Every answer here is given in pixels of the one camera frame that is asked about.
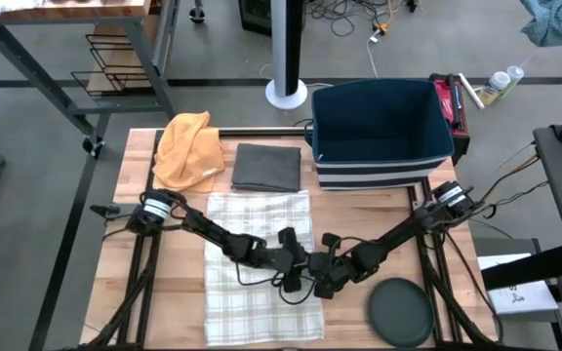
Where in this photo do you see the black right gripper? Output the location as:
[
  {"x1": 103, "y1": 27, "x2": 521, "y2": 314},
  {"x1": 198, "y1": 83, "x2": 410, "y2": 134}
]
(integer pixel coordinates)
[{"x1": 308, "y1": 232, "x2": 363, "y2": 287}]

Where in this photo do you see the white towel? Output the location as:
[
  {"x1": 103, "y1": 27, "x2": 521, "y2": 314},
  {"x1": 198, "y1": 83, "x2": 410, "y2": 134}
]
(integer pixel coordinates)
[{"x1": 204, "y1": 190, "x2": 325, "y2": 346}]

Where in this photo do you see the grey kitchen towel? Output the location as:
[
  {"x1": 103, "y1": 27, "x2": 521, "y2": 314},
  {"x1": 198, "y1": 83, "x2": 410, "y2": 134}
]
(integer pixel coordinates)
[{"x1": 230, "y1": 142, "x2": 302, "y2": 193}]

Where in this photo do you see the orange towel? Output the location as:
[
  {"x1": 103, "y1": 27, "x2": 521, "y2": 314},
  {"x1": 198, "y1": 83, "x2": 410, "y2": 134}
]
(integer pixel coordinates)
[{"x1": 151, "y1": 110, "x2": 227, "y2": 194}]

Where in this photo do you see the dark green round plate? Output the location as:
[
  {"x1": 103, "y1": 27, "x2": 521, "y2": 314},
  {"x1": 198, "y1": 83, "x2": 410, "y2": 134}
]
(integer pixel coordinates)
[{"x1": 367, "y1": 277, "x2": 436, "y2": 349}]

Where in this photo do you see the black aluminium crossbar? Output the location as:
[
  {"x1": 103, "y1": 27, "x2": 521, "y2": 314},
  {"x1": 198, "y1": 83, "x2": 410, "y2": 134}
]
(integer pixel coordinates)
[{"x1": 156, "y1": 127, "x2": 314, "y2": 138}]

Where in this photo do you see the navy white striped fabric bin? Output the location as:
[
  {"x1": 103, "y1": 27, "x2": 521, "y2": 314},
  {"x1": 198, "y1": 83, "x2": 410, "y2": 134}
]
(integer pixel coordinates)
[{"x1": 304, "y1": 78, "x2": 457, "y2": 191}]

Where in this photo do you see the white paper box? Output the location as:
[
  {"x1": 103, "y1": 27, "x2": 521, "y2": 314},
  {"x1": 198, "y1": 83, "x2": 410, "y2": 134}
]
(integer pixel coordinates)
[{"x1": 477, "y1": 252, "x2": 561, "y2": 317}]

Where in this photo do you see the black diagonal bar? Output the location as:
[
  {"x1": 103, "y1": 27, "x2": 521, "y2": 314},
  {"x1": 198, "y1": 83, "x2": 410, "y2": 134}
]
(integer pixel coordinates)
[{"x1": 480, "y1": 243, "x2": 562, "y2": 293}]

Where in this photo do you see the red black tool case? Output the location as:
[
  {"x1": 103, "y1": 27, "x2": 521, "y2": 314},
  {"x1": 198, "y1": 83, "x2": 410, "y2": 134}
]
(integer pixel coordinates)
[{"x1": 429, "y1": 72, "x2": 471, "y2": 157}]

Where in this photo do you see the silver black tower fan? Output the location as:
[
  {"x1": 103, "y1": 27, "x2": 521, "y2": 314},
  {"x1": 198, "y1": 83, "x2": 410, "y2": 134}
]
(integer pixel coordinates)
[{"x1": 264, "y1": 0, "x2": 309, "y2": 111}]

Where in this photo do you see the white tube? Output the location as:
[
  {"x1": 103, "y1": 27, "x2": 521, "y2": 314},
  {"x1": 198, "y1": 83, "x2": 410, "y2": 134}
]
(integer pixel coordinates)
[{"x1": 458, "y1": 72, "x2": 486, "y2": 111}]

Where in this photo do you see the black caster wheel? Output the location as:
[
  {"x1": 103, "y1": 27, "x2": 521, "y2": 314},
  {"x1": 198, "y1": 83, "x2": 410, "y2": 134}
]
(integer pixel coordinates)
[
  {"x1": 188, "y1": 0, "x2": 207, "y2": 24},
  {"x1": 82, "y1": 135, "x2": 106, "y2": 160}
]

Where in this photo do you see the yellow label bottle white cap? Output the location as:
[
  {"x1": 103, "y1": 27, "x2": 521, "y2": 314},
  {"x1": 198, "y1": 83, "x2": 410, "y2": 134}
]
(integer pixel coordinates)
[{"x1": 478, "y1": 71, "x2": 512, "y2": 106}]

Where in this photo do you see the green bottle white cap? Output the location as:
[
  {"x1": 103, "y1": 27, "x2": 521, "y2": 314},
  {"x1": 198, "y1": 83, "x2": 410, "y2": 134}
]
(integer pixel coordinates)
[{"x1": 502, "y1": 65, "x2": 526, "y2": 98}]

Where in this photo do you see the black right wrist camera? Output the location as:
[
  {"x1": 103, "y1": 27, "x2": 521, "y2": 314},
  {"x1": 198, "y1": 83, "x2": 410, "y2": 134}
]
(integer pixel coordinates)
[{"x1": 313, "y1": 281, "x2": 337, "y2": 300}]

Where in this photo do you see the black left camera cable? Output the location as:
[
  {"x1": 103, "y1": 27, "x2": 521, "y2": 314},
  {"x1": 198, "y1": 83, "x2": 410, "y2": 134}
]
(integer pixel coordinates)
[{"x1": 234, "y1": 260, "x2": 317, "y2": 306}]

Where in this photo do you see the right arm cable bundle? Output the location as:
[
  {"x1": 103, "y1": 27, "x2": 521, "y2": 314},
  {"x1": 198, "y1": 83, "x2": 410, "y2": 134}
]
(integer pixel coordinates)
[{"x1": 475, "y1": 140, "x2": 551, "y2": 220}]

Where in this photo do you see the white power cable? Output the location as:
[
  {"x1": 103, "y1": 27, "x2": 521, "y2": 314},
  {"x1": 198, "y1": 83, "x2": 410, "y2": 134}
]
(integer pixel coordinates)
[{"x1": 366, "y1": 28, "x2": 384, "y2": 80}]

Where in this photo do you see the orange cable plug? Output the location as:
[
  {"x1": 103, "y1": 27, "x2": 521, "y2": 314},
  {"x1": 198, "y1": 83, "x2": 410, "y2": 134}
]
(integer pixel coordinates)
[{"x1": 372, "y1": 12, "x2": 395, "y2": 36}]

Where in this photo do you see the black cable tangle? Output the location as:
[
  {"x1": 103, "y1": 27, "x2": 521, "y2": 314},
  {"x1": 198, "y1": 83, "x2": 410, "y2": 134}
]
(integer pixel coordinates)
[{"x1": 304, "y1": 0, "x2": 422, "y2": 39}]

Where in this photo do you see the black wire rack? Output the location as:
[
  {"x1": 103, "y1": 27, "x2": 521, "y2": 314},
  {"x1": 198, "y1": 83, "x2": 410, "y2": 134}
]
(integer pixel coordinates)
[{"x1": 71, "y1": 33, "x2": 153, "y2": 97}]

